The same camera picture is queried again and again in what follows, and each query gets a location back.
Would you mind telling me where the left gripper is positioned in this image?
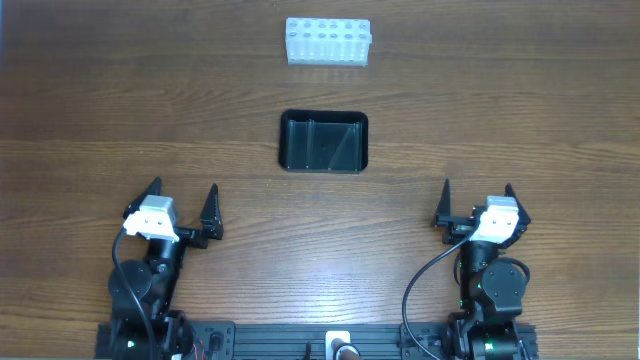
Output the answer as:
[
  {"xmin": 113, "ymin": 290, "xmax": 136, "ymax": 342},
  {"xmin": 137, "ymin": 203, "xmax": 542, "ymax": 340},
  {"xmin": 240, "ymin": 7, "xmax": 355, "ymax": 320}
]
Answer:
[{"xmin": 122, "ymin": 176, "xmax": 225, "ymax": 250}]

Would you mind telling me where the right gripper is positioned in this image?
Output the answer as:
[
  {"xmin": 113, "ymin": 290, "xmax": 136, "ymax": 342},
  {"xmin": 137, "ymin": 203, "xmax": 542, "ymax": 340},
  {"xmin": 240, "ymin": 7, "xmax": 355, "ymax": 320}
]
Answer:
[{"xmin": 432, "ymin": 178, "xmax": 532, "ymax": 246}]

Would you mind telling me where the clear test tube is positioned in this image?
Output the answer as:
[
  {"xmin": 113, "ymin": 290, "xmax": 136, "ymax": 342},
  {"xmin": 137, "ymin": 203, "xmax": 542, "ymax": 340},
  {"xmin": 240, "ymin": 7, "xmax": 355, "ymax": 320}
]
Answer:
[
  {"xmin": 301, "ymin": 119, "xmax": 315, "ymax": 169},
  {"xmin": 327, "ymin": 122, "xmax": 362, "ymax": 170},
  {"xmin": 286, "ymin": 119, "xmax": 301, "ymax": 169}
]

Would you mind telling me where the black tray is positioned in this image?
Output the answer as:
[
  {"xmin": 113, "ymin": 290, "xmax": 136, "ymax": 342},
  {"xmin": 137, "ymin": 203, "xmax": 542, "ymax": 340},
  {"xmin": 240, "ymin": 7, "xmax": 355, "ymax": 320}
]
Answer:
[{"xmin": 277, "ymin": 108, "xmax": 370, "ymax": 175}]

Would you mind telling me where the white test tube rack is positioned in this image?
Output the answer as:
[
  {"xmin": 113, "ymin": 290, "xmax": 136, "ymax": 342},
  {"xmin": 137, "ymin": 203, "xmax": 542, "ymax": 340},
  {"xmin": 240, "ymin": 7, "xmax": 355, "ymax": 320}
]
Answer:
[{"xmin": 284, "ymin": 17, "xmax": 374, "ymax": 68}]

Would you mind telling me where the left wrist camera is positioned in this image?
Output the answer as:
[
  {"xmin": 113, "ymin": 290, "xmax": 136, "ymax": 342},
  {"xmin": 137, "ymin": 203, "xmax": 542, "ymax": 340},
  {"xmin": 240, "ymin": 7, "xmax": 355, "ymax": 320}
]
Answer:
[{"xmin": 122, "ymin": 194, "xmax": 180, "ymax": 244}]

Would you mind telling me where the mounting rail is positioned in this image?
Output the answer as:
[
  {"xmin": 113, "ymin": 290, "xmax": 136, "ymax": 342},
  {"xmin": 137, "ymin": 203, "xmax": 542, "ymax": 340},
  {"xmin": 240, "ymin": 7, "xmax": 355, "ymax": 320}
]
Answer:
[{"xmin": 94, "ymin": 319, "xmax": 541, "ymax": 360}]

